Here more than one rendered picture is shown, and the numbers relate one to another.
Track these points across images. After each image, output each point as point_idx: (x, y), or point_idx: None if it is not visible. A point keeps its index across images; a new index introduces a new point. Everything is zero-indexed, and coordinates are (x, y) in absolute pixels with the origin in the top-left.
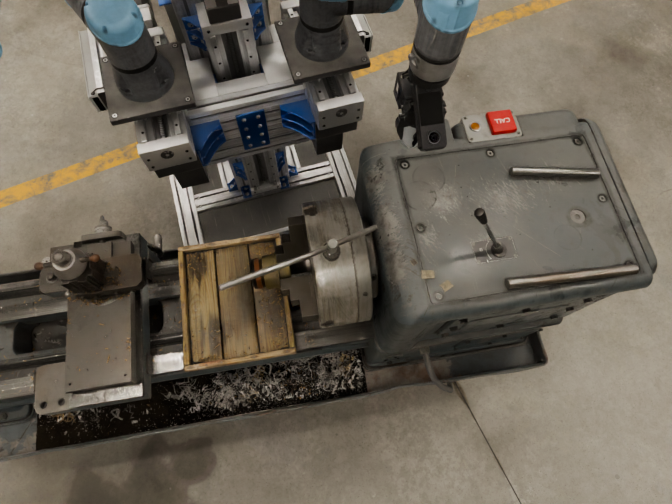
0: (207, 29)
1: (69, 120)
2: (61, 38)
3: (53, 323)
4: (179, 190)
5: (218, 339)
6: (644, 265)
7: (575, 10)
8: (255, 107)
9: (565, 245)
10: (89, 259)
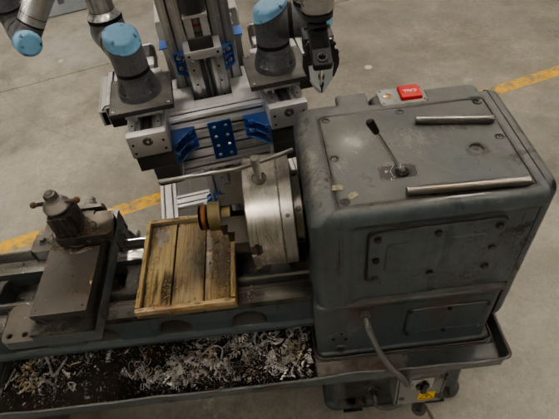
0: (188, 55)
1: (91, 183)
2: (97, 127)
3: (36, 289)
4: None
5: (169, 291)
6: (540, 179)
7: (538, 91)
8: (223, 115)
9: (463, 167)
10: (71, 199)
